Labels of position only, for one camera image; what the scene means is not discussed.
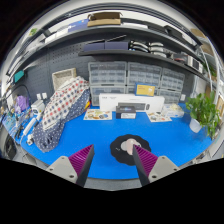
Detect black round-eyed mouse pad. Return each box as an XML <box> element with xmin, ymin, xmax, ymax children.
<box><xmin>109</xmin><ymin>134</ymin><xmax>152</xmax><ymax>167</ymax></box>

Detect dark wall shelf unit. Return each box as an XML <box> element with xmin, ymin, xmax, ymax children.
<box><xmin>6</xmin><ymin>10</ymin><xmax>218</xmax><ymax>83</ymax></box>

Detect yellow card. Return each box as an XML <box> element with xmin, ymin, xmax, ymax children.
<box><xmin>134</xmin><ymin>82</ymin><xmax>156</xmax><ymax>97</ymax></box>

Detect white box-shaped device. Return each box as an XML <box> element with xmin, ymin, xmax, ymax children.
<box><xmin>30</xmin><ymin>99</ymin><xmax>46</xmax><ymax>116</ymax></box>

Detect small black product box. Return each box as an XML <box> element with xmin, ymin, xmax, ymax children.
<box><xmin>115</xmin><ymin>105</ymin><xmax>137</xmax><ymax>120</ymax></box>

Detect printed picture leaflet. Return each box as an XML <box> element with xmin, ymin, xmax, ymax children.
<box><xmin>145</xmin><ymin>111</ymin><xmax>173</xmax><ymax>123</ymax></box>
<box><xmin>83</xmin><ymin>108</ymin><xmax>113</xmax><ymax>121</ymax></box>

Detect white tissue pack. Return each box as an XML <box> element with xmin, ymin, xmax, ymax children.
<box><xmin>162</xmin><ymin>103</ymin><xmax>185</xmax><ymax>118</ymax></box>

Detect green potted plant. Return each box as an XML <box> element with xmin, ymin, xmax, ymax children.
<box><xmin>185</xmin><ymin>91</ymin><xmax>223</xmax><ymax>139</ymax></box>

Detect white wicker basket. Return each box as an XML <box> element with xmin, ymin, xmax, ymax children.
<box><xmin>51</xmin><ymin>67</ymin><xmax>77</xmax><ymax>91</ymax></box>

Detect pale pink computer mouse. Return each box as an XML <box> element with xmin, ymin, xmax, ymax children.
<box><xmin>120</xmin><ymin>138</ymin><xmax>143</xmax><ymax>156</ymax></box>

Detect checkered and dotted cloth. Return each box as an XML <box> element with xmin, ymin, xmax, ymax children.
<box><xmin>32</xmin><ymin>75</ymin><xmax>91</xmax><ymax>154</ymax></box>

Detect purple object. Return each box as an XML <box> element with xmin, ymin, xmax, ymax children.
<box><xmin>15</xmin><ymin>95</ymin><xmax>30</xmax><ymax>113</ymax></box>

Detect white power strip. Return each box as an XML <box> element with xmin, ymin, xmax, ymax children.
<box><xmin>22</xmin><ymin>117</ymin><xmax>38</xmax><ymax>136</ymax></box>

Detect long white keyboard box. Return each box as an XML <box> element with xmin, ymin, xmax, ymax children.
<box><xmin>98</xmin><ymin>93</ymin><xmax>166</xmax><ymax>114</ymax></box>

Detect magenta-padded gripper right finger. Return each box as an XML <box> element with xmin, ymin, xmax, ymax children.
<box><xmin>132</xmin><ymin>143</ymin><xmax>181</xmax><ymax>187</ymax></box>

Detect teal wall-hung object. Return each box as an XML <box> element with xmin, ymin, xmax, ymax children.
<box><xmin>13</xmin><ymin>69</ymin><xmax>25</xmax><ymax>84</ymax></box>

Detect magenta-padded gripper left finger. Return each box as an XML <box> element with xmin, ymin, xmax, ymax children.
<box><xmin>45</xmin><ymin>143</ymin><xmax>95</xmax><ymax>188</ymax></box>

